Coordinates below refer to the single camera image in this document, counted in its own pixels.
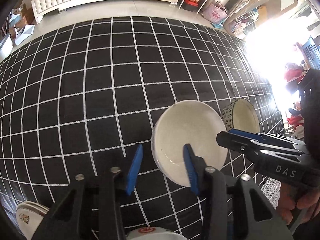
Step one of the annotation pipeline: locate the blue patterned ceramic bowl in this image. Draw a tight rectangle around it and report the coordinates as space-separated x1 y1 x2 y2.
221 98 260 133

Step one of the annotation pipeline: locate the white speckled bowl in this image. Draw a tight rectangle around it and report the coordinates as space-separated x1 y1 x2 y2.
151 100 228 187

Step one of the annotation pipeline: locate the white plate red logo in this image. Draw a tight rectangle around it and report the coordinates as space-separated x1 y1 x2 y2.
126 226 187 240

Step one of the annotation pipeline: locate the cartoon print white plate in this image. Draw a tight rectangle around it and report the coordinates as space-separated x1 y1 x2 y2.
16 201 49 239

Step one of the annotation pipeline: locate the right hand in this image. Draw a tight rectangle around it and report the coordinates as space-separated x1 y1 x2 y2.
276 183 319 225

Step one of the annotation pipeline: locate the pink bag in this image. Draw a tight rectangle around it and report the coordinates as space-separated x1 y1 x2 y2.
201 3 228 24

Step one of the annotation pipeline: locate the white dustpan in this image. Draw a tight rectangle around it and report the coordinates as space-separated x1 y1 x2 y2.
14 25 35 46

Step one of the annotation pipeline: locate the white plastic bin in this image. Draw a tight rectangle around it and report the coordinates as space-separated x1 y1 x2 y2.
0 33 13 62

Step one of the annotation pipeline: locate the standing mirror frame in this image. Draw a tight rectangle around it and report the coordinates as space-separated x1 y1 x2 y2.
223 0 298 38

